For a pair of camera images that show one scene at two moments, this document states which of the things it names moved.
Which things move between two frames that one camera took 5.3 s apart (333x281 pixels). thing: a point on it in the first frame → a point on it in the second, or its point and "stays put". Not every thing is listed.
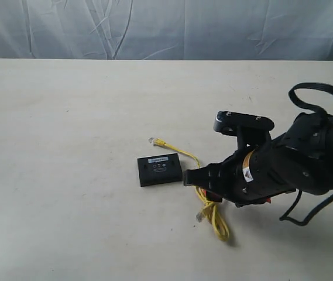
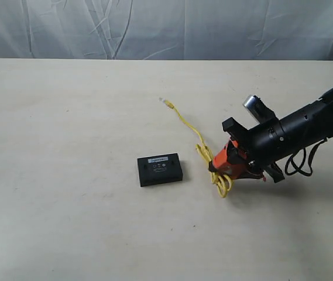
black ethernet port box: [159, 169] stays put
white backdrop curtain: [167, 30] stays put
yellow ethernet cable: [212, 211] → [222, 181]
